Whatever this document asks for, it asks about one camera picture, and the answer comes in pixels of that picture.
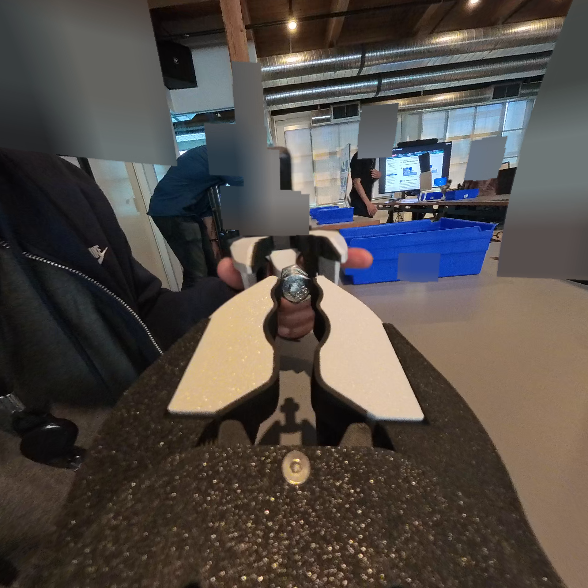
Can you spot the person's left hand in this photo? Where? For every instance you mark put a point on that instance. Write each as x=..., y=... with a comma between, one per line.
x=294, y=321

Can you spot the beige and black device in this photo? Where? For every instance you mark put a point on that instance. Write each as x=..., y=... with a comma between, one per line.
x=426, y=181

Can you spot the black tripod stand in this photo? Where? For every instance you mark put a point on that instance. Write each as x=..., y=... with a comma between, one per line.
x=215, y=216

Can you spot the printed banner stand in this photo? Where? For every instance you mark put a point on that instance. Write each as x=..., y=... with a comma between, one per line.
x=344, y=174

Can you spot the black wall speaker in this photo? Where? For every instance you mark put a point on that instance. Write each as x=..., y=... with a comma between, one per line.
x=177, y=64

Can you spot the wooden office desk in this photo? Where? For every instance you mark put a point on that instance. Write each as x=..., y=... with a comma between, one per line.
x=358, y=223
x=459, y=202

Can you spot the silver hex bolt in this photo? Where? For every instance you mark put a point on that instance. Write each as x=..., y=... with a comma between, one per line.
x=295, y=287

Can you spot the black wall vent grille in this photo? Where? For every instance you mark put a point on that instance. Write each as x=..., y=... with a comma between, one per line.
x=345, y=111

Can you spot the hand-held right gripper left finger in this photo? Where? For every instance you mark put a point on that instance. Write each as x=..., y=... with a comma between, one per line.
x=220, y=358

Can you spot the blue plastic bin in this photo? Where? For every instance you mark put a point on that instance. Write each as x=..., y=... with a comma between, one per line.
x=459, y=257
x=459, y=195
x=330, y=216

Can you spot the large computer monitor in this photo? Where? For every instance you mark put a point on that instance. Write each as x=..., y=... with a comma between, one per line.
x=399, y=170

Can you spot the person's navy zip jacket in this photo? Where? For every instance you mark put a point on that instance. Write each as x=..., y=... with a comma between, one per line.
x=55, y=206

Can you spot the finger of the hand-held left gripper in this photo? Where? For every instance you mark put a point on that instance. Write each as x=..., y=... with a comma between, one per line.
x=241, y=262
x=337, y=250

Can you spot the light wooden post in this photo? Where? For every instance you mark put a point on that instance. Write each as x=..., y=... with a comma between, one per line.
x=234, y=27

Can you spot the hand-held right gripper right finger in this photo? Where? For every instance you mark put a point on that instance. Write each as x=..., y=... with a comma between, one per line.
x=363, y=358

